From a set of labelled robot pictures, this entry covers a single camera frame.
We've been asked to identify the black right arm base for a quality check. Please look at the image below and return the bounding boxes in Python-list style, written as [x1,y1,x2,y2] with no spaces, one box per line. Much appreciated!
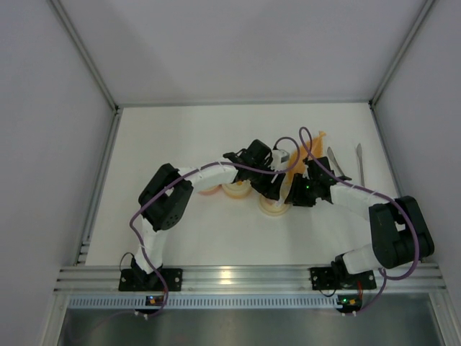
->
[309,267,377,291]

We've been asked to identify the cream lid with orange handle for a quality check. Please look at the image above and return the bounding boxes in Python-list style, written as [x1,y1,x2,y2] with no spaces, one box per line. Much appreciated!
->
[221,181,252,195]

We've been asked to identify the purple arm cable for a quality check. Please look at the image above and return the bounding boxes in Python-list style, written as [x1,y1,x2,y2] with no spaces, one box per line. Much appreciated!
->
[128,136,300,318]
[298,126,422,318]

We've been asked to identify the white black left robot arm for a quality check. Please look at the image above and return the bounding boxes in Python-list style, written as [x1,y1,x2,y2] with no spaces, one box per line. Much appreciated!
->
[128,140,290,290]

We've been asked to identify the aluminium frame post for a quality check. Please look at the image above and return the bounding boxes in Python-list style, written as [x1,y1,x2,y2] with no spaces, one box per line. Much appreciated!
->
[368,0,438,110]
[48,0,120,111]

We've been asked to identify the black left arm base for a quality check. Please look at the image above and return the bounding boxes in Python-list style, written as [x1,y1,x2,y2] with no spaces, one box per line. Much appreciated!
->
[118,267,183,292]

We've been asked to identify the slotted grey cable duct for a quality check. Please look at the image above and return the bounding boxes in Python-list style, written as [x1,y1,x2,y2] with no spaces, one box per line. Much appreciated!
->
[66,294,433,310]

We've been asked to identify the cream lid with pink handle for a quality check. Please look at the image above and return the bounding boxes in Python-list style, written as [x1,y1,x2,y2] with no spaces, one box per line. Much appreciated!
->
[259,195,290,217]

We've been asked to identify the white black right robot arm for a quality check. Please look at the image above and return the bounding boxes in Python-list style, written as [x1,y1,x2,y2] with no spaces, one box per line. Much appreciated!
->
[285,157,434,283]

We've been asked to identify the stainless steel tongs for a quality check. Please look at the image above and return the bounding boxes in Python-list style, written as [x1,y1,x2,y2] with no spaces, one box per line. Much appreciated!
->
[326,143,366,187]

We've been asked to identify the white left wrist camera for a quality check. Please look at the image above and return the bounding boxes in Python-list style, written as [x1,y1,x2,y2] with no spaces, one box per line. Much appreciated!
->
[270,149,290,171]

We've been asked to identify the aluminium mounting rail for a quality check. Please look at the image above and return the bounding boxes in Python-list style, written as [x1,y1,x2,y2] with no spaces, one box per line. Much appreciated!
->
[53,265,447,293]

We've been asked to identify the left aluminium frame post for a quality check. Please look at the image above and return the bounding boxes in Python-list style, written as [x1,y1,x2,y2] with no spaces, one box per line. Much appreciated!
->
[48,0,120,111]

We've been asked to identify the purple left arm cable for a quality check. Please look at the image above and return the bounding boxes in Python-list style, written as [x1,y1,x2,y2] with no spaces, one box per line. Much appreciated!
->
[128,136,300,318]

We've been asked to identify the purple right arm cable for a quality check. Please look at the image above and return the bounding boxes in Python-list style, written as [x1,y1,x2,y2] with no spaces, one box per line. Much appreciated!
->
[298,126,422,318]

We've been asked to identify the fish-shaped woven bamboo tray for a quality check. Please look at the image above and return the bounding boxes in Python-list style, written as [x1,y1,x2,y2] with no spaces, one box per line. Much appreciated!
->
[281,131,326,197]

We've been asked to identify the orange-based bowl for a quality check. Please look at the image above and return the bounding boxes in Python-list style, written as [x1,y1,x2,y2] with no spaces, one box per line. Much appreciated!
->
[225,192,251,200]

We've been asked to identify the pink-based bowl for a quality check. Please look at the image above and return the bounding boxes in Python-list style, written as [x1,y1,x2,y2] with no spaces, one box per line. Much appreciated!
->
[199,185,220,196]

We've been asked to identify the right aluminium frame post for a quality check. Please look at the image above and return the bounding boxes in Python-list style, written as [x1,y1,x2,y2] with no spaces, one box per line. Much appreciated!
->
[368,0,438,110]

